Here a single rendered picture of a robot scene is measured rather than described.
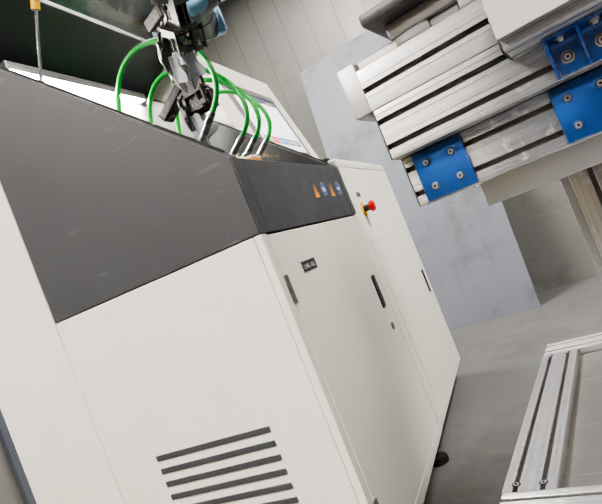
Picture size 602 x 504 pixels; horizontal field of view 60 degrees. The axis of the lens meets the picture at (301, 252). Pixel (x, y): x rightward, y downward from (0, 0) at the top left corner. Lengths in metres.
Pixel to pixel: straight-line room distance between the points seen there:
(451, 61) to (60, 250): 0.91
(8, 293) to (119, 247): 0.36
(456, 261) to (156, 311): 2.38
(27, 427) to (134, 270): 0.54
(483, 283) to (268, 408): 2.32
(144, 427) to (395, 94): 0.87
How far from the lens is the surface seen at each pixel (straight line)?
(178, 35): 1.22
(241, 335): 1.07
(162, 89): 2.00
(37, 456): 1.54
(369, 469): 1.15
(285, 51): 4.11
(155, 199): 1.13
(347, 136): 3.60
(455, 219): 3.28
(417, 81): 0.91
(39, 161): 1.34
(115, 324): 1.24
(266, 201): 1.09
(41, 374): 1.44
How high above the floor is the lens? 0.71
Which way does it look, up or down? 1 degrees up
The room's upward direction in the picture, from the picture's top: 22 degrees counter-clockwise
